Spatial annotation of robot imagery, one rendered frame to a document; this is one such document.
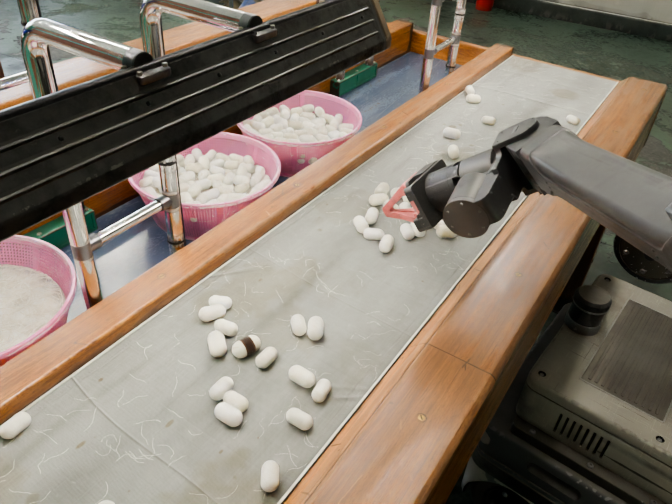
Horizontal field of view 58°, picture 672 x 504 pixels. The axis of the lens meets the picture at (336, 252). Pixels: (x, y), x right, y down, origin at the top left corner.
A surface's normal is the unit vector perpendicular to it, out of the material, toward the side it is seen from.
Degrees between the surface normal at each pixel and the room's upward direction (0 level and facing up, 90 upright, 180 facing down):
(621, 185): 46
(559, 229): 0
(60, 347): 0
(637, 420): 0
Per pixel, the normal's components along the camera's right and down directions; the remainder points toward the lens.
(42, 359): 0.06, -0.80
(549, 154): -0.64, -0.63
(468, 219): -0.43, 0.64
